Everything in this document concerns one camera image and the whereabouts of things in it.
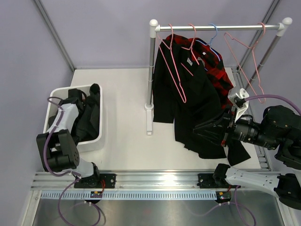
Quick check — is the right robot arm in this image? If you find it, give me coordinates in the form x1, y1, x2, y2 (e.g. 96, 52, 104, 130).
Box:
193, 105, 301, 210

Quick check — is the red black checked shirt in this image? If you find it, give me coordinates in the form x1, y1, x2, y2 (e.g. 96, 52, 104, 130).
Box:
166, 34, 234, 109

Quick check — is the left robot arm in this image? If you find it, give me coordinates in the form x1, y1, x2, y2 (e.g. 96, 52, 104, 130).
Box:
36, 84, 104, 188

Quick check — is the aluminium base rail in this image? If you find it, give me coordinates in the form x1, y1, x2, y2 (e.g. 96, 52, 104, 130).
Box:
30, 170, 280, 189

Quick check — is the blue hanger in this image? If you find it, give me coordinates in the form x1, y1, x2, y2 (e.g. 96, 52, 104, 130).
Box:
196, 23, 223, 62

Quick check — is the white plastic basket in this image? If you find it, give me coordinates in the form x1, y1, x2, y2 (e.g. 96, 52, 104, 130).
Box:
43, 84, 104, 153

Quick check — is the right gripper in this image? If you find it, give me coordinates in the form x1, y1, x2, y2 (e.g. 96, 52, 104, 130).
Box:
192, 103, 279, 149

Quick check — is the metal clothes rack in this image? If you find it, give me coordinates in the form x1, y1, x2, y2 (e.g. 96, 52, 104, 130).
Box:
144, 17, 293, 135

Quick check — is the pink hanger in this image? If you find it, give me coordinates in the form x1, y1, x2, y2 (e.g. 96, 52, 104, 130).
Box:
157, 23, 188, 104
175, 24, 199, 76
223, 22, 266, 104

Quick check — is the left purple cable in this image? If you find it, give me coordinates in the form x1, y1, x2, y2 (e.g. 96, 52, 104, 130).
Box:
43, 96, 104, 224

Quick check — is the plain black shirt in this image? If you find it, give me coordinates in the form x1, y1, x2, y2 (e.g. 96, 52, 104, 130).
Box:
152, 38, 250, 166

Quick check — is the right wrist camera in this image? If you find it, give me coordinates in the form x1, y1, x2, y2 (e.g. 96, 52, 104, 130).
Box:
228, 87, 250, 122

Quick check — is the white slotted cable duct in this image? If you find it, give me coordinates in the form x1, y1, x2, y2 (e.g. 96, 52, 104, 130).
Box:
40, 191, 217, 200

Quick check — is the dark pinstripe shirt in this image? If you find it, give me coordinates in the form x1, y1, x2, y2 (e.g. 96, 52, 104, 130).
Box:
75, 83, 100, 142

